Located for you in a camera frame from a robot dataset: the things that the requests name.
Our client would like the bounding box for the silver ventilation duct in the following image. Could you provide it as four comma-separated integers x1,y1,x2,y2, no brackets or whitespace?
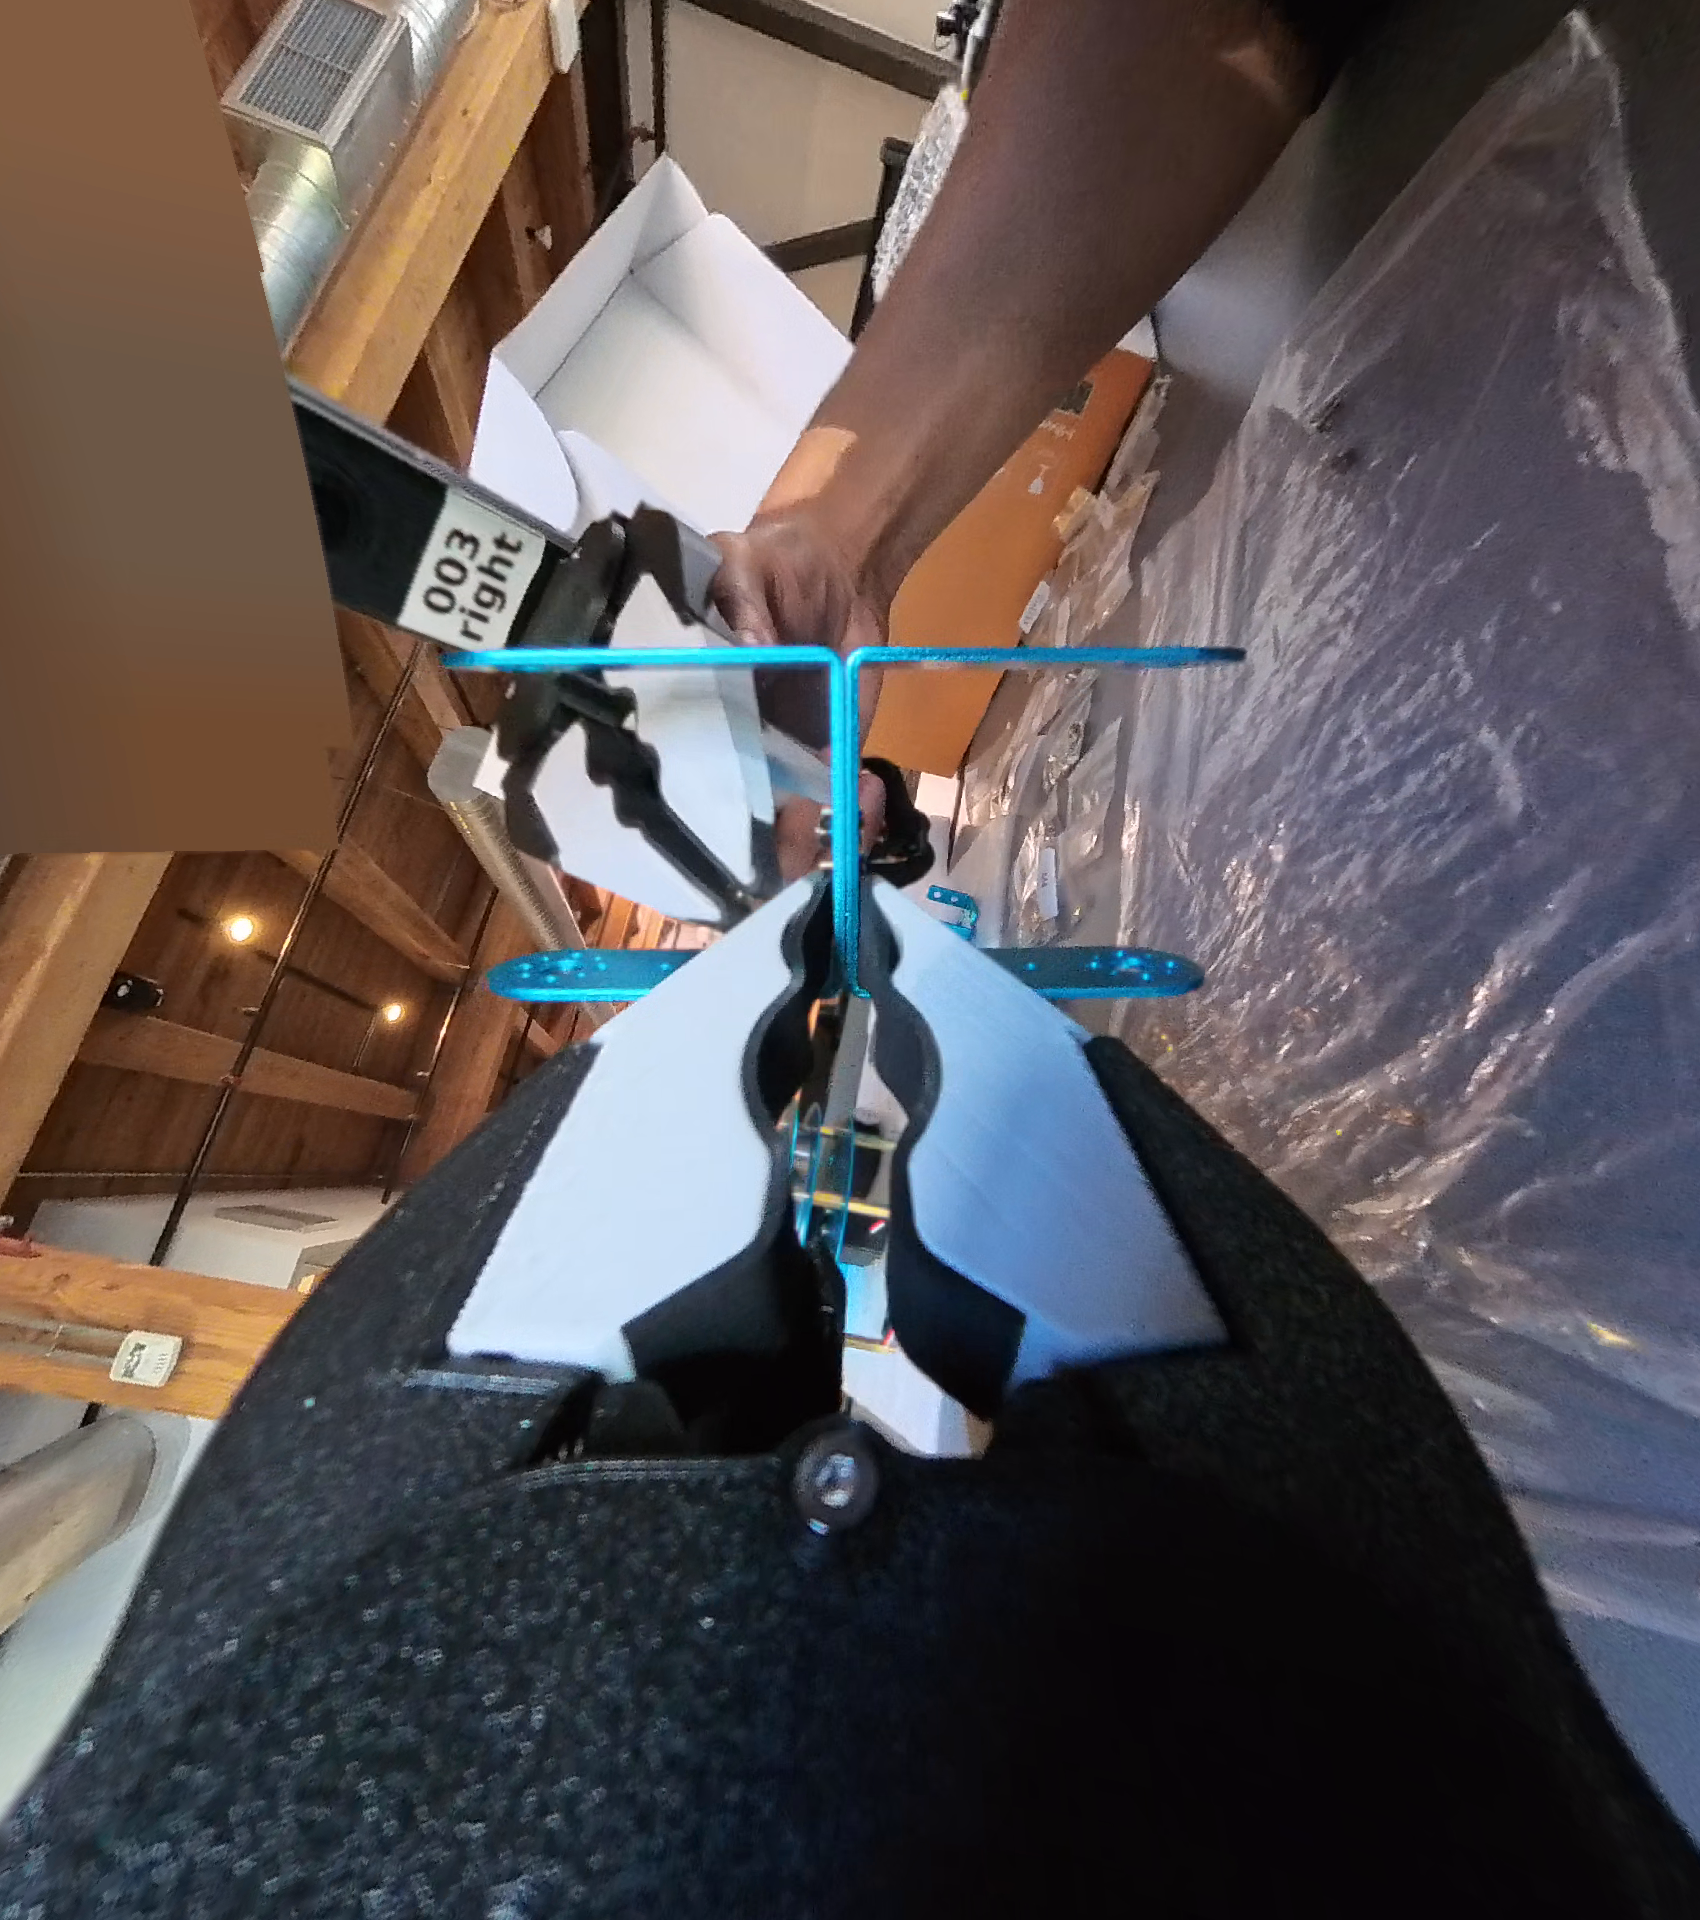
427,725,605,1040

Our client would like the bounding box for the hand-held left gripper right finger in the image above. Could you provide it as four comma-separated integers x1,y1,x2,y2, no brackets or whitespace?
856,873,1231,1420

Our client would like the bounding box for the person's right hand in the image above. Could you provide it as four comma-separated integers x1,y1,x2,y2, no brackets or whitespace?
708,503,895,656

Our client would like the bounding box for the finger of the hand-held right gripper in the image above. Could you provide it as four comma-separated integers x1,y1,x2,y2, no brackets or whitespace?
757,664,847,888
502,668,792,920

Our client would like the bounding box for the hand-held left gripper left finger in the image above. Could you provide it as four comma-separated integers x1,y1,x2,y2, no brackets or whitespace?
446,873,853,1383

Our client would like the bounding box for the clear plastic bag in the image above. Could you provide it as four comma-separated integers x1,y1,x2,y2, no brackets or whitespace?
1090,7,1700,1668

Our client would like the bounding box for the person's right forearm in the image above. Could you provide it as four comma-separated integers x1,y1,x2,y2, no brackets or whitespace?
757,0,1331,602

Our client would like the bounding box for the white cardboard box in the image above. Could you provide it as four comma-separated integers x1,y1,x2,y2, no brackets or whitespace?
467,156,1157,773

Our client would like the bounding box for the blue H-shaped metal bracket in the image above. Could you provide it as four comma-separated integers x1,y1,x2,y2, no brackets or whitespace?
442,644,1250,1009

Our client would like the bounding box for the silver duct with vent grille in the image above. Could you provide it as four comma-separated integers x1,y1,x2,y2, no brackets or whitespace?
218,0,484,356

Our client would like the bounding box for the group of small zip bags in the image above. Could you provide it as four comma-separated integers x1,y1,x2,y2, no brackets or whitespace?
940,377,1182,963

